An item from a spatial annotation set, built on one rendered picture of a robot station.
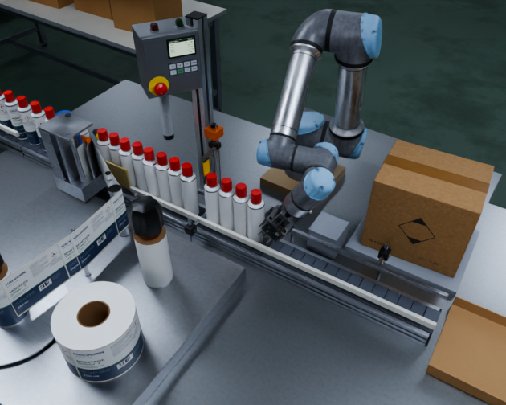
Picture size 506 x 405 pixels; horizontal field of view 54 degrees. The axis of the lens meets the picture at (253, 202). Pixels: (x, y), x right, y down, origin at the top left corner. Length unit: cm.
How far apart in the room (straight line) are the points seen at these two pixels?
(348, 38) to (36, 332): 116
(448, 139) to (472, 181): 229
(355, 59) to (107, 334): 99
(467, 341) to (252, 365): 60
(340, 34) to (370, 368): 91
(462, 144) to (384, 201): 235
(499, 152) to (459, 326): 243
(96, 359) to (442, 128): 320
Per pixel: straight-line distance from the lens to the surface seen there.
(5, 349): 148
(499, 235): 187
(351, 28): 146
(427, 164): 159
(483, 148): 385
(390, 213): 153
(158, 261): 140
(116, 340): 124
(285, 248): 157
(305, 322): 146
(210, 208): 157
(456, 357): 149
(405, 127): 387
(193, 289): 147
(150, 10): 313
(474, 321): 158
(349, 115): 165
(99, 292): 133
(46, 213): 182
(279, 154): 136
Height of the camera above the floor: 203
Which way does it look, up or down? 42 degrees down
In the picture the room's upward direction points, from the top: straight up
